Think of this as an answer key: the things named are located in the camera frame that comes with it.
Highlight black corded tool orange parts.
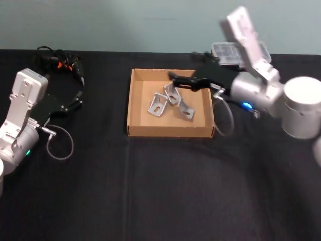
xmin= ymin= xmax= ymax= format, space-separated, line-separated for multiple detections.
xmin=36 ymin=45 xmax=86 ymax=87

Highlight clear plastic case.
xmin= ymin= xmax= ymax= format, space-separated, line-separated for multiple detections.
xmin=210 ymin=41 xmax=273 ymax=71

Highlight black table cloth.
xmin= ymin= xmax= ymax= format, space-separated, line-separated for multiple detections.
xmin=0 ymin=48 xmax=321 ymax=241

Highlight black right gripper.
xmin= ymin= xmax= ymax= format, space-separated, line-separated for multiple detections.
xmin=167 ymin=51 xmax=238 ymax=98

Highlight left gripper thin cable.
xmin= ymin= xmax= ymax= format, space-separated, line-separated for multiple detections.
xmin=41 ymin=124 xmax=75 ymax=161

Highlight silver metal angle bracket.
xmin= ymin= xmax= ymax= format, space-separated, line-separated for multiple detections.
xmin=175 ymin=98 xmax=196 ymax=122
xmin=163 ymin=83 xmax=182 ymax=107
xmin=146 ymin=92 xmax=168 ymax=118

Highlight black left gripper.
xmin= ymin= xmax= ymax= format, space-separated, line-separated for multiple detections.
xmin=30 ymin=72 xmax=85 ymax=127

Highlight shallow brown cardboard tray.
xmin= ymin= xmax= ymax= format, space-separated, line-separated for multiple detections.
xmin=126 ymin=68 xmax=216 ymax=138

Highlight right gripper thin cable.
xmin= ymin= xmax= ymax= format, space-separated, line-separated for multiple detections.
xmin=211 ymin=90 xmax=235 ymax=137

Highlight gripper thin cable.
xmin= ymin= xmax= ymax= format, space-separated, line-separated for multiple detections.
xmin=211 ymin=90 xmax=235 ymax=137
xmin=41 ymin=124 xmax=75 ymax=161

